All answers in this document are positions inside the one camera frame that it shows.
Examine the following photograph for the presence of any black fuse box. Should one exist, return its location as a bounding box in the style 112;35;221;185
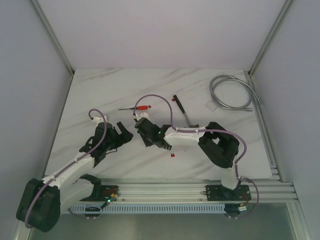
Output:
155;138;172;150

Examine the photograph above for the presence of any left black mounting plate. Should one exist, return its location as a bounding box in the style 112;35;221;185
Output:
80;185;119;202

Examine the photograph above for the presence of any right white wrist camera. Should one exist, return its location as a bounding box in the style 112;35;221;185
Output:
133;112;150;121

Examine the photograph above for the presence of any black handle claw hammer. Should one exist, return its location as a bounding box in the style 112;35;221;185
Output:
173;95;200;128

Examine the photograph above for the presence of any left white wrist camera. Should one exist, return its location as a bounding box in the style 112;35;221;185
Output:
91;115;108;125

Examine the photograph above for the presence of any right aluminium frame post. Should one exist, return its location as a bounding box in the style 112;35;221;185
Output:
248;0;295;77

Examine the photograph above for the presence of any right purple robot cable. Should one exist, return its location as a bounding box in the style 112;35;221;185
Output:
133;93;260;220

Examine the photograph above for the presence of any grey coiled cable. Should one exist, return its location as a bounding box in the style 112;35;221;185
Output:
209;74;264;113

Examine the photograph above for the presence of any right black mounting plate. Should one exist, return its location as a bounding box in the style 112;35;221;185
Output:
202;184;252;202

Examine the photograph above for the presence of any aluminium frame post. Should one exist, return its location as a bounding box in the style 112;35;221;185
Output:
29;0;75;78
248;0;295;77

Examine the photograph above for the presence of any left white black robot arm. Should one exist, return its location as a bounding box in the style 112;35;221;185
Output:
16;122;133;233

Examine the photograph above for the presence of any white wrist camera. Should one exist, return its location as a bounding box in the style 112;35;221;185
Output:
91;115;108;125
133;112;150;121

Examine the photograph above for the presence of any white slotted cable duct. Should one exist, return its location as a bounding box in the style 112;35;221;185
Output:
69;203;226;215

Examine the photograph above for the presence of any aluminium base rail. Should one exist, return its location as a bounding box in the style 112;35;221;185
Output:
101;178;298;204

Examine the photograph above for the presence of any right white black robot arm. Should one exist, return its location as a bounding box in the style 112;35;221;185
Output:
134;116;240;200

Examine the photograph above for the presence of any left aluminium frame post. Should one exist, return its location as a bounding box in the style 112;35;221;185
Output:
29;0;75;78

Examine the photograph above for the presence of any black mounting plate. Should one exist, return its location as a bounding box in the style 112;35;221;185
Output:
202;184;252;202
80;185;119;202

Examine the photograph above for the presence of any red handle screwdriver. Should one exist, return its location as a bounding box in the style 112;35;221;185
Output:
119;105;149;111

